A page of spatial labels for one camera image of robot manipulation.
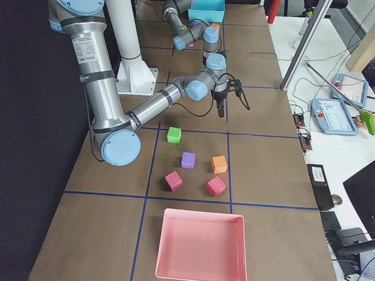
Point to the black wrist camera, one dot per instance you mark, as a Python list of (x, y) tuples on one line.
[(234, 85)]

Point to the green grabber tool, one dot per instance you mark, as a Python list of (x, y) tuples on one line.
[(366, 118)]

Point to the orange foam block right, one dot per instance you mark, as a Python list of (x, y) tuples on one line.
[(219, 164)]

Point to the green foam block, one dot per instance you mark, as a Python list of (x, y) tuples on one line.
[(174, 135)]

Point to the orange black connector far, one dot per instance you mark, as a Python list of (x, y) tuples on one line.
[(299, 120)]

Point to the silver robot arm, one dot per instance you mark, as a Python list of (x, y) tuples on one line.
[(116, 80), (196, 30)]

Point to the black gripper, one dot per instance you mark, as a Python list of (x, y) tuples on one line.
[(219, 96)]

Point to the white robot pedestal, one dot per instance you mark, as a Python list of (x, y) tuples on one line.
[(134, 76)]

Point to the near teach pendant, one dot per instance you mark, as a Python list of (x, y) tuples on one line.
[(333, 117)]

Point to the orange black connector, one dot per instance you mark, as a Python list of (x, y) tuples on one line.
[(305, 140), (299, 120)]

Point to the far teach pendant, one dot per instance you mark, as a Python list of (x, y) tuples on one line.
[(353, 88)]

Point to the purple foam block right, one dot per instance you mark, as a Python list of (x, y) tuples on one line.
[(188, 160)]

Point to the red cylinder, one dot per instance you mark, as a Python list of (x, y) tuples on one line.
[(273, 11)]

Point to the teal plastic bin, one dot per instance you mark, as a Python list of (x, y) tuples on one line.
[(208, 10)]

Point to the orange foam block left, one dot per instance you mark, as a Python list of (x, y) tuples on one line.
[(217, 26)]

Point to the dark red foam block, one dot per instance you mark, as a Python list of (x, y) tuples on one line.
[(173, 180)]

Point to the black power box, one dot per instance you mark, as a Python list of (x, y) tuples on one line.
[(320, 187)]

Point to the aluminium frame post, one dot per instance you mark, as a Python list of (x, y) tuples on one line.
[(314, 22)]

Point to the pink red foam block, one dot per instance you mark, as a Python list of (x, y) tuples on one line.
[(216, 186)]

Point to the black monitor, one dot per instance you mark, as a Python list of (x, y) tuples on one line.
[(360, 190)]

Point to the orange black connector near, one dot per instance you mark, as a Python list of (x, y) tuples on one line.
[(305, 140)]

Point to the pink plastic tray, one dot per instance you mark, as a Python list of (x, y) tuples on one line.
[(197, 245)]

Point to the teach pendant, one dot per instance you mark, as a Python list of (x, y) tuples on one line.
[(333, 117), (353, 88)]

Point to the orange foam block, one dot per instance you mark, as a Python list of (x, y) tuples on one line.
[(217, 26), (219, 164)]

